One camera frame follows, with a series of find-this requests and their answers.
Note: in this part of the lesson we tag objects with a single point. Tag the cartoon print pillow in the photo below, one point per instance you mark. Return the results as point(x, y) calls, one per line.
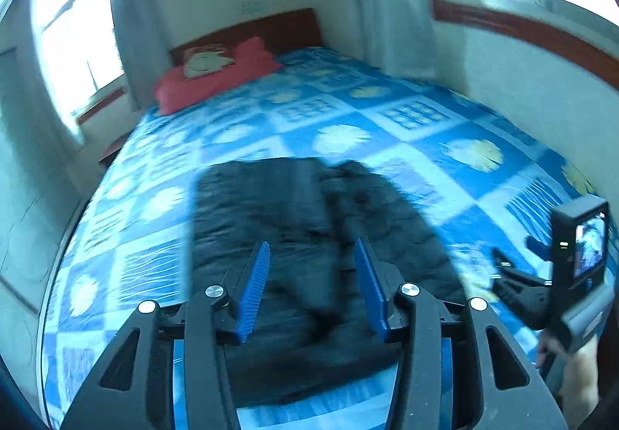
point(203, 62)

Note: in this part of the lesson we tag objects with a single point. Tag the white curtain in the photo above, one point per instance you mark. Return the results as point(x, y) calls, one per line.
point(135, 24)
point(387, 0)

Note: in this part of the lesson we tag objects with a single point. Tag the red pillow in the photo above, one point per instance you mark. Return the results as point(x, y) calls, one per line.
point(208, 91)

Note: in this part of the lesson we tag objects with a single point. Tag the white glass door wardrobe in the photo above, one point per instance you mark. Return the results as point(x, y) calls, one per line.
point(29, 227)

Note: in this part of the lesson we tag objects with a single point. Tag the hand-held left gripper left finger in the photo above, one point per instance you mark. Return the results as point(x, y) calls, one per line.
point(251, 299)

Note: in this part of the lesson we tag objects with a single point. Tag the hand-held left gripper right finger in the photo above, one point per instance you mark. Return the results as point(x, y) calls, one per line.
point(372, 294)

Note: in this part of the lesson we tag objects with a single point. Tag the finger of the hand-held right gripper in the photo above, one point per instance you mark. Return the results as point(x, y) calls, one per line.
point(520, 294)
point(537, 248)

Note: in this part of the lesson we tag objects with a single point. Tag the dark wooden nightstand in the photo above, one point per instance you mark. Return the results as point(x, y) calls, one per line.
point(113, 149)

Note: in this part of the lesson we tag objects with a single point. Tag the red-brown window sill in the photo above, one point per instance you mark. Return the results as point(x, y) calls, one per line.
point(104, 103)
point(532, 31)

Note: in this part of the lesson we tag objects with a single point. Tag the person's right hand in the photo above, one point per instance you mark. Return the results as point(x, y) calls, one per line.
point(546, 348)

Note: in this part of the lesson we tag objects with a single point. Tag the black quilted down jacket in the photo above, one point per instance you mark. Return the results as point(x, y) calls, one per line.
point(290, 212)

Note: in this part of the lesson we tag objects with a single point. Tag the dark wooden headboard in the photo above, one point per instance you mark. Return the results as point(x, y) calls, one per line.
point(290, 29)

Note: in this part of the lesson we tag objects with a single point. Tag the person's right forearm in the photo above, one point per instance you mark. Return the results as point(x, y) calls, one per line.
point(580, 377)

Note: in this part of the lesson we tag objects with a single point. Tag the blue patterned bed sheet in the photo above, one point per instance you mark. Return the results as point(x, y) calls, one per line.
point(411, 145)

